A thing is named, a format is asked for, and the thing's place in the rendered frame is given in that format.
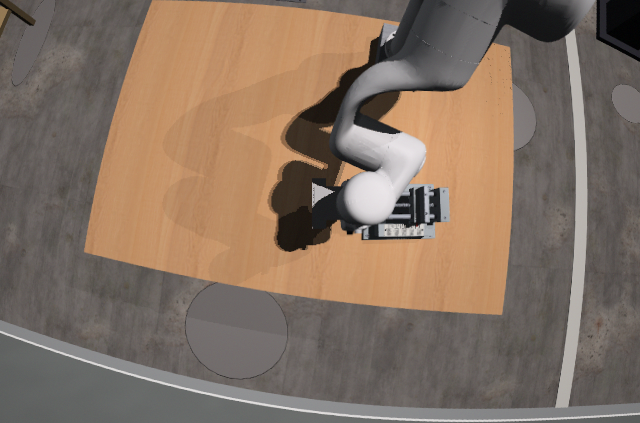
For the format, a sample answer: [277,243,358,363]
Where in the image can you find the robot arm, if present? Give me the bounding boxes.
[312,0,596,233]

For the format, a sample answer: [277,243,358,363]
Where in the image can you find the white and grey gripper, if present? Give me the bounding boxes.
[340,179,368,235]

